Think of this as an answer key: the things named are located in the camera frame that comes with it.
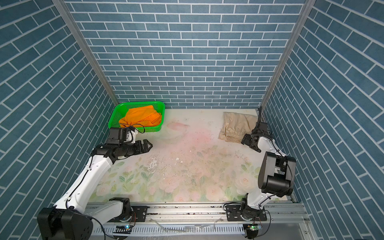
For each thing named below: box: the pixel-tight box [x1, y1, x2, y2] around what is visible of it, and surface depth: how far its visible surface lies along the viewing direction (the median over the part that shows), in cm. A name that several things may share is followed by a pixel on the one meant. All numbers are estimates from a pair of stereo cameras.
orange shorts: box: [119, 105, 162, 128], surface depth 111 cm
